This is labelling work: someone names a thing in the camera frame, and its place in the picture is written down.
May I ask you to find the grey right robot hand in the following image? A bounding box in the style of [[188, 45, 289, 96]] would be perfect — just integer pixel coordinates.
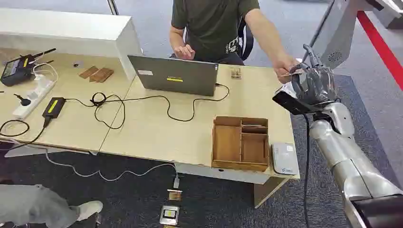
[[289, 44, 338, 106]]

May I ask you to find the white card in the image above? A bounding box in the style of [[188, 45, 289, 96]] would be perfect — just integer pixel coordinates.
[[278, 69, 305, 78]]

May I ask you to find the white kiosk stand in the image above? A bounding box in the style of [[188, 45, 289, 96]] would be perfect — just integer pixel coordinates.
[[301, 0, 403, 70]]

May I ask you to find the red floor tape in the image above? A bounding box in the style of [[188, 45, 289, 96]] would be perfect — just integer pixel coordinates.
[[356, 10, 403, 91]]

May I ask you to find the white card reader device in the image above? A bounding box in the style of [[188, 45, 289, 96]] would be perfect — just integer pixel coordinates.
[[271, 142, 300, 176]]

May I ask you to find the wooden card box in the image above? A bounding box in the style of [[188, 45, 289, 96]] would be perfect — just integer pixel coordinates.
[[211, 115, 270, 173]]

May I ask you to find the pale desk leg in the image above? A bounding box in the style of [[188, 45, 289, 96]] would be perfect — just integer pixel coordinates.
[[253, 176, 289, 209]]

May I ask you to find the seated person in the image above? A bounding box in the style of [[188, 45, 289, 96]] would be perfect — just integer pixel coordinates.
[[169, 0, 300, 85]]

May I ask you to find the grey laptop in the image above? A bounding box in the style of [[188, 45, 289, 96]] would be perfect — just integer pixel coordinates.
[[127, 54, 219, 97]]

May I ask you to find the small brown floor card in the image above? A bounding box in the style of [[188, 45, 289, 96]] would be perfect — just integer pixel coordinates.
[[167, 189, 183, 202]]

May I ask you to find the silver framed floor card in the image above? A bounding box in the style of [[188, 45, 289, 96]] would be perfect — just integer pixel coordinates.
[[159, 205, 181, 226]]

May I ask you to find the metal pole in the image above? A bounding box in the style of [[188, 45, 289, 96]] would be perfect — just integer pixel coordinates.
[[106, 0, 120, 16]]

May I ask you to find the small wooden plate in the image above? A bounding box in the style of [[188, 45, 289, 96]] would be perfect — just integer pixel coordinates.
[[78, 65, 99, 80]]

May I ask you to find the white desk shelf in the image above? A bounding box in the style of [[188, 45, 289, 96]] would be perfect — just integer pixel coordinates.
[[0, 8, 143, 81]]

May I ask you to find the black power adapter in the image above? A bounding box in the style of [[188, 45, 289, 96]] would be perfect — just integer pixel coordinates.
[[41, 96, 67, 120]]

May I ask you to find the white power strip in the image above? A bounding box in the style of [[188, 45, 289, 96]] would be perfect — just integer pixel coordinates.
[[12, 74, 56, 121]]

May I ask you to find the black plug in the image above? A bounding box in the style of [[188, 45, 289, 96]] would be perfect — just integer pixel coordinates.
[[13, 93, 31, 107]]

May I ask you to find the black handheld radio device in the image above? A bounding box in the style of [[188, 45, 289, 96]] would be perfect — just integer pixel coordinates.
[[0, 47, 57, 87]]

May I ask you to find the standing person's leg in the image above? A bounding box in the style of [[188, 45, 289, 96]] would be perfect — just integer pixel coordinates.
[[0, 183, 104, 228]]

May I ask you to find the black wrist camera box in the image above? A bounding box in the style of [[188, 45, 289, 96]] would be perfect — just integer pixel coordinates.
[[272, 89, 335, 116]]

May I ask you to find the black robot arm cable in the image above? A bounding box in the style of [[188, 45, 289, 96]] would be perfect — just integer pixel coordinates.
[[302, 114, 311, 228]]

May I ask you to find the black laptop power cable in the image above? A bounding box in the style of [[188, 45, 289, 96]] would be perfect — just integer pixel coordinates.
[[64, 83, 230, 130]]

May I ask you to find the white floor cable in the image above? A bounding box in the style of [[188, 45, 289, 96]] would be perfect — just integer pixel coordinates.
[[43, 148, 181, 190]]

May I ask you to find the white charger cable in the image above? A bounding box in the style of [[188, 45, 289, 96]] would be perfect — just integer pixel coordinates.
[[30, 62, 59, 83]]

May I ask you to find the black mains cable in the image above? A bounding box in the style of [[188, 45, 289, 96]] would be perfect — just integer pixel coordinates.
[[0, 116, 52, 152]]

